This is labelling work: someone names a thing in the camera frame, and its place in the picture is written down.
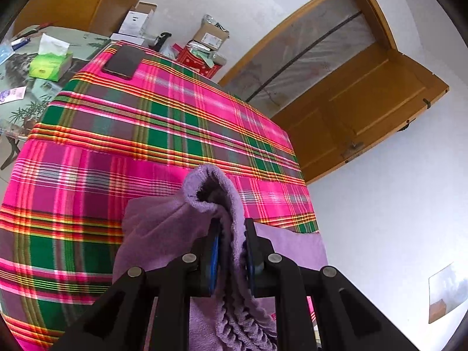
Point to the white tube package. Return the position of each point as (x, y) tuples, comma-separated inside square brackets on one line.
[(14, 94)]

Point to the wooden wardrobe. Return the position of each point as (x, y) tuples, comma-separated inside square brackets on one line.
[(97, 16)]

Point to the wooden door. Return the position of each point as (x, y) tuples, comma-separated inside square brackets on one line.
[(376, 93)]

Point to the pink plaid bed sheet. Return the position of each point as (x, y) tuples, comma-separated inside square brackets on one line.
[(103, 141)]

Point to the patterned side table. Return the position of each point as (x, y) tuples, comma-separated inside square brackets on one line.
[(18, 117)]

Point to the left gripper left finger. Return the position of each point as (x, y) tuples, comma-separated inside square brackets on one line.
[(149, 310)]

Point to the black smartphone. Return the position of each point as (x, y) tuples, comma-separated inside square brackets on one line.
[(124, 62)]

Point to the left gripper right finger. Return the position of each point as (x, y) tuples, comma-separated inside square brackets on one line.
[(316, 309)]

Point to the brown cardboard box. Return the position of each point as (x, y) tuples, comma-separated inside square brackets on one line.
[(211, 33)]

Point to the purple fleece garment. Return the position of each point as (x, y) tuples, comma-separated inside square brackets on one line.
[(205, 218)]

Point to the black spray bottle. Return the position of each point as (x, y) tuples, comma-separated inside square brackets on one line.
[(161, 40)]

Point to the white cardboard box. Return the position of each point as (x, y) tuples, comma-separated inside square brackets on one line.
[(137, 19)]

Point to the green tissue pack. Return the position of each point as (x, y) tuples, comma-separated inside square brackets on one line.
[(53, 59)]

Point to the grey door curtain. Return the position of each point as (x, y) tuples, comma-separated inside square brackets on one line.
[(307, 51)]

